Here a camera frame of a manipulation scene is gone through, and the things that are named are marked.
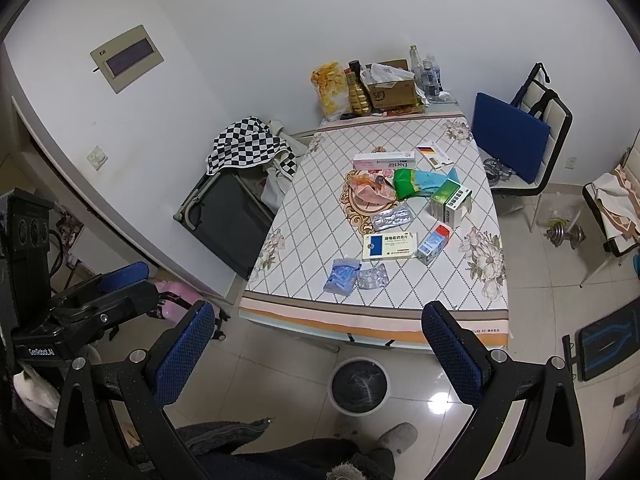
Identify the wall electrical panel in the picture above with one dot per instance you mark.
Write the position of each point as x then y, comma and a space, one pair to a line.
126, 58

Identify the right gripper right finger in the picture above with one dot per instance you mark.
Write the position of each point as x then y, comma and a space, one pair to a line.
548, 441

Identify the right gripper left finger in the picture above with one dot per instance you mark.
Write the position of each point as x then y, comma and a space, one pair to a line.
88, 442

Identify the silver blister pack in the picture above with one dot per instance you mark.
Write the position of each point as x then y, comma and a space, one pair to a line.
371, 278
395, 217

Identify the grey slipper right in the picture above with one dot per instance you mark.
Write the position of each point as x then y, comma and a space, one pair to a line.
398, 439

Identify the cardboard box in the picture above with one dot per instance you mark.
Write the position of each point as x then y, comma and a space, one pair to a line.
390, 85

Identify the blue plastic pouch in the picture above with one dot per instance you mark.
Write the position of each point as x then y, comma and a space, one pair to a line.
342, 277

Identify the silver blister pack lower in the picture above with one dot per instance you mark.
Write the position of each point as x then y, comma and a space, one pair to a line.
371, 278

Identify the white trash bin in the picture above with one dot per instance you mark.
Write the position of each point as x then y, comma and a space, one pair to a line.
358, 387

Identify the pink suitcase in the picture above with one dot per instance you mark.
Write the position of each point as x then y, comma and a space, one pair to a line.
174, 299

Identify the golden bottle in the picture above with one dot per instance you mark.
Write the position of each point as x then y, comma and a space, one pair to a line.
358, 93

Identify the orange pink plastic wrapper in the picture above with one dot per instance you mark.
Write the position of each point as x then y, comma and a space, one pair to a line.
370, 188

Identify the clear water bottle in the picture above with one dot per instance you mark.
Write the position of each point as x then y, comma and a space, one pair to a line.
430, 79

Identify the light blue plastic bag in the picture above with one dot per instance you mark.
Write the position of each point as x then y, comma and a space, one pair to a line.
426, 183

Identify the white box with flag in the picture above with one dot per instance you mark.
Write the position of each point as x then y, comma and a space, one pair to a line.
435, 156

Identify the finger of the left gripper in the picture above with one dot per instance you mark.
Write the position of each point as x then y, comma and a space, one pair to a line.
123, 277

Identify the yellow snack bag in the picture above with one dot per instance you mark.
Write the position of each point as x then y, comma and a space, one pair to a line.
330, 83

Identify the dumbbell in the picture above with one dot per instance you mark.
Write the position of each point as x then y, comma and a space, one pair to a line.
560, 231

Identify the white blue medicine box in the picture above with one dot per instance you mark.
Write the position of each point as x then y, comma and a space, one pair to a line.
386, 246

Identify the green white medicine box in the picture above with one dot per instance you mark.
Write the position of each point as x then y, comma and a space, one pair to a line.
450, 203

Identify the long pink white box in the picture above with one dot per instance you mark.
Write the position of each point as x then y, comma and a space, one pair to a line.
384, 160

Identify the checkered black white cloth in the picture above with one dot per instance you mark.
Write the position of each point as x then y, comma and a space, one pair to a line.
249, 143

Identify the person black trousers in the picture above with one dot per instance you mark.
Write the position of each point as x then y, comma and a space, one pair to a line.
216, 447

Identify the wall socket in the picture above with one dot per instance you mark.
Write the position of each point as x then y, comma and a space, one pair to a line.
97, 158

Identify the silver blister pack upper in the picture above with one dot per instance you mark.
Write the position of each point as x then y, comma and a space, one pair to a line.
395, 217

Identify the blue red small box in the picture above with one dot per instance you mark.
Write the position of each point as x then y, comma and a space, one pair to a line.
433, 244

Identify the green plastic bag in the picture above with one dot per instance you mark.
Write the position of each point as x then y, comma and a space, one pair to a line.
408, 183

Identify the black blue exercise board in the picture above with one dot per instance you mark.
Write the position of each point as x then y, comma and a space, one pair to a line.
603, 344

